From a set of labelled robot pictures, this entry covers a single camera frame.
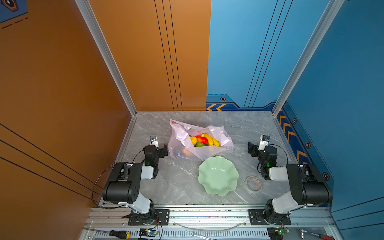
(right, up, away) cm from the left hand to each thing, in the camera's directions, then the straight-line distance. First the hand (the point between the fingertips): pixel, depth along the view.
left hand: (158, 142), depth 95 cm
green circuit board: (+4, -40, -25) cm, 47 cm away
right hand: (+63, 0, -2) cm, 63 cm away
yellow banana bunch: (+34, +1, -1) cm, 35 cm away
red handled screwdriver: (+84, -40, -27) cm, 97 cm away
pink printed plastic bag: (+16, +1, -20) cm, 26 cm away
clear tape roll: (+58, -22, -11) cm, 63 cm away
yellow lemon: (+23, +1, 0) cm, 23 cm away
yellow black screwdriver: (-10, -39, -27) cm, 49 cm away
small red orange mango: (+27, +2, +2) cm, 27 cm away
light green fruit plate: (+38, -18, -8) cm, 43 cm away
